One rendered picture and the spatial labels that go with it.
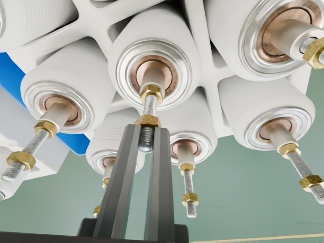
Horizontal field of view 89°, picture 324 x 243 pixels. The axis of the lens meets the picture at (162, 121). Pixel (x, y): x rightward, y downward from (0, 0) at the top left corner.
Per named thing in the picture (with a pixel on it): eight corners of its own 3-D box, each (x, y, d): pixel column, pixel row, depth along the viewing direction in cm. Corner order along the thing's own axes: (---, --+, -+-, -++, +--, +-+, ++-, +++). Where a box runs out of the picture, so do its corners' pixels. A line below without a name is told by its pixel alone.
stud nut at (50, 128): (35, 126, 17) (30, 131, 17) (41, 117, 16) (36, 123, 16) (54, 135, 18) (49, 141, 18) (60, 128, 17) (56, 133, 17)
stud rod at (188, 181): (186, 154, 22) (193, 214, 17) (190, 157, 23) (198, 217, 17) (180, 156, 23) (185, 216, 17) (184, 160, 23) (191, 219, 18)
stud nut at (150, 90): (152, 81, 13) (152, 86, 13) (167, 94, 14) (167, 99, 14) (137, 95, 14) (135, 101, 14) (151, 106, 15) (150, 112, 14)
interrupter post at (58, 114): (48, 107, 20) (32, 126, 17) (57, 96, 19) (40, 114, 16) (67, 118, 21) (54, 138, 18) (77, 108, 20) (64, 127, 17)
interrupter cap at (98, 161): (146, 168, 28) (146, 172, 27) (111, 178, 30) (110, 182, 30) (119, 141, 24) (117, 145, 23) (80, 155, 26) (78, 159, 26)
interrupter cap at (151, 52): (113, 97, 19) (111, 101, 18) (121, 23, 14) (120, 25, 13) (176, 113, 20) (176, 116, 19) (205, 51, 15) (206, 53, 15)
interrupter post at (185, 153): (186, 139, 23) (188, 159, 21) (196, 147, 24) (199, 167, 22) (173, 147, 24) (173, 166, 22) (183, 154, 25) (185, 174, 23)
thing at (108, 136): (158, 107, 42) (154, 171, 28) (127, 120, 45) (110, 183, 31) (137, 75, 36) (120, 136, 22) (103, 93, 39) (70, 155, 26)
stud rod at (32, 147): (49, 116, 18) (-2, 179, 13) (53, 112, 18) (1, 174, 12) (58, 122, 19) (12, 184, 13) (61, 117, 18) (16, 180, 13)
